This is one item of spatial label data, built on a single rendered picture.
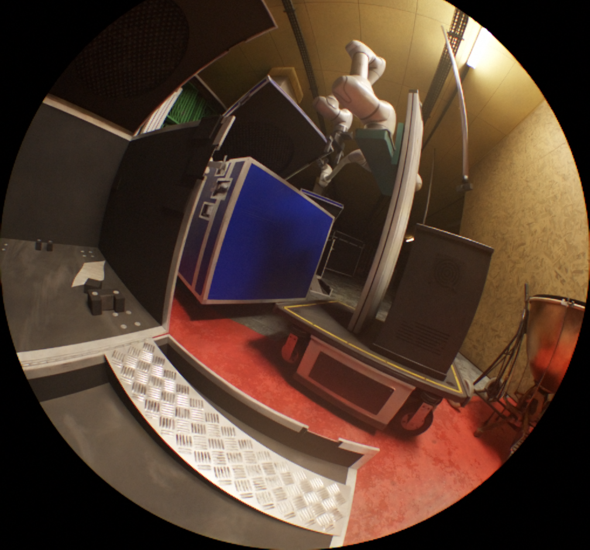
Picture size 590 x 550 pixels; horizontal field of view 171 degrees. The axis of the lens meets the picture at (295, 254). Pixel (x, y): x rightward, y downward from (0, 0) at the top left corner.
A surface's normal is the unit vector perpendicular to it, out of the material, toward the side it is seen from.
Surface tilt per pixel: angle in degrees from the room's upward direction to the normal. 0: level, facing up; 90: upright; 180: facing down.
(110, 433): 2
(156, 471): 2
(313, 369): 90
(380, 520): 0
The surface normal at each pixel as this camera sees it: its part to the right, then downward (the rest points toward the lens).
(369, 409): -0.57, -0.15
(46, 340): 0.33, -0.94
